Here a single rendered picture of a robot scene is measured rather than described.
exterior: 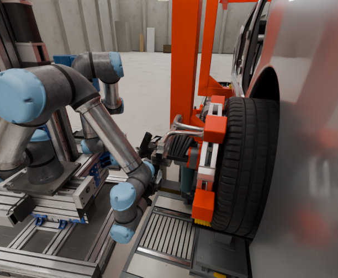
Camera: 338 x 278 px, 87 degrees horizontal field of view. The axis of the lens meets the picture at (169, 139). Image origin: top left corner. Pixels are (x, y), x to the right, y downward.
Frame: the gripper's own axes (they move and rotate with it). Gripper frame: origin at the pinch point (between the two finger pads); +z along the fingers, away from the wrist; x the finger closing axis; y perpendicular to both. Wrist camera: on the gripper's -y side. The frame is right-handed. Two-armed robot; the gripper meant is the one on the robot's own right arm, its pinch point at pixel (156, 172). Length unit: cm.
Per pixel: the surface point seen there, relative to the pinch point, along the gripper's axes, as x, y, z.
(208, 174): -24.5, 13.1, -9.8
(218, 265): -39, -61, -2
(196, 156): -17.9, 5.9, 11.4
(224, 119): -27.2, 32.4, -2.0
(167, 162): -6.5, 9.3, -2.5
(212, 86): -14, -14, 257
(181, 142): -12.1, 20.2, -0.9
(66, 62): 393, -3, 374
